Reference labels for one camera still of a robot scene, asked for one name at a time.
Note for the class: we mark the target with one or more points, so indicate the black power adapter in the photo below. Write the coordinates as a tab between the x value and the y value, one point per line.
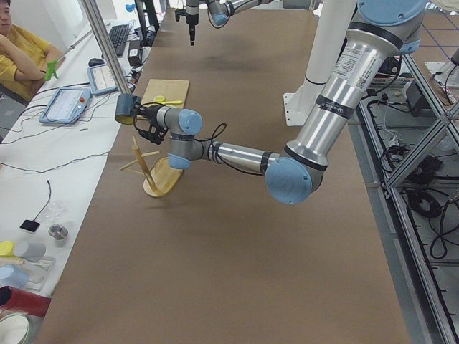
135	53

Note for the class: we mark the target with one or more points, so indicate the wooden cutting board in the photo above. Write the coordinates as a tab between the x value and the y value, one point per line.
170	89

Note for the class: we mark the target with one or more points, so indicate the black keyboard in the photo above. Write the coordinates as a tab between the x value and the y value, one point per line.
118	35

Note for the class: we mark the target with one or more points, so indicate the far blue teach pendant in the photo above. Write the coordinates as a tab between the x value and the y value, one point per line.
101	80

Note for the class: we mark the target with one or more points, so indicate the small steel cup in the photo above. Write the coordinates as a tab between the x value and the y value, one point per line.
59	233

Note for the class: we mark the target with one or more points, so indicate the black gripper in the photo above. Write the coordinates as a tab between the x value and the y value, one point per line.
191	21
150	113

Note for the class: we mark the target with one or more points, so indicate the blue teach pendant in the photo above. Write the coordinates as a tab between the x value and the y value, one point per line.
101	80
66	106

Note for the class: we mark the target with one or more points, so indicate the black computer mouse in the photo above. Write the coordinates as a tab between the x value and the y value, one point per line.
95	62

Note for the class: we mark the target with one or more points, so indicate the near blue teach pendant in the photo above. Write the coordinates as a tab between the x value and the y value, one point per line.
66	106

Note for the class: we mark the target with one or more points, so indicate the grey cup lying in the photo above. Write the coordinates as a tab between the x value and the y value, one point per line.
31	251

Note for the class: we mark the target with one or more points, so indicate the black square pad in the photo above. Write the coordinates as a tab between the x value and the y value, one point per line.
30	225

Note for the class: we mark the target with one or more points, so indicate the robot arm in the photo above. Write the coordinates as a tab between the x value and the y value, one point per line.
218	12
352	40

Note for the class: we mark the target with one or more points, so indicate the wooden cup storage rack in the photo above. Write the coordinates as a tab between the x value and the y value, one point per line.
159	179

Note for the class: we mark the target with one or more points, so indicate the yellow plastic knife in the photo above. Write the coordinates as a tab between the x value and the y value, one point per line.
172	102

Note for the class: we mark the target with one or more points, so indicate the dark teal mug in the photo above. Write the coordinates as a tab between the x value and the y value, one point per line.
125	109

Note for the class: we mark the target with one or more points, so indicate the red cylinder bottle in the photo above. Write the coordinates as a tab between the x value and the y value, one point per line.
14	299

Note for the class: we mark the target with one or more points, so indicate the light blue cup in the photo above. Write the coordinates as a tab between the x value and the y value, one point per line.
13	276

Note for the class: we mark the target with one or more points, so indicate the yellow cup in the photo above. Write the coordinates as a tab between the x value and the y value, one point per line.
7	248

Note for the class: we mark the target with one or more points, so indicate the aluminium frame post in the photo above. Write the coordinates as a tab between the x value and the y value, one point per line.
100	32

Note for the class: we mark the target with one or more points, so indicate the person in yellow shirt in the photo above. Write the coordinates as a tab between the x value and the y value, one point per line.
24	57

